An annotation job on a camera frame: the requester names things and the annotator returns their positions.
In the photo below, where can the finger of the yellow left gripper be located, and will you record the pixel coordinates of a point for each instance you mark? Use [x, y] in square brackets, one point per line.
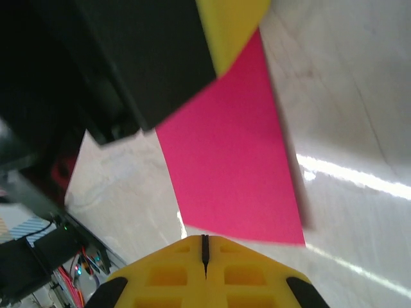
[231, 25]

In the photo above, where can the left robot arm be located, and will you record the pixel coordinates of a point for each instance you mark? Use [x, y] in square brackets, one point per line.
[25, 64]

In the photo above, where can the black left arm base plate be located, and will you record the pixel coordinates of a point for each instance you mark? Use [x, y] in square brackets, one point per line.
[22, 266]

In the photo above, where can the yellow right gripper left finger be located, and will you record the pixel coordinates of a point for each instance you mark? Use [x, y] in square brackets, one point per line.
[167, 282]

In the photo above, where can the pink paper sheet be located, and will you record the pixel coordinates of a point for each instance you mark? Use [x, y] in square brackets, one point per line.
[231, 154]

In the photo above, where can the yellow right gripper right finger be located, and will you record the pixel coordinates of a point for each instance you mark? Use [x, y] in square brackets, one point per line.
[250, 282]

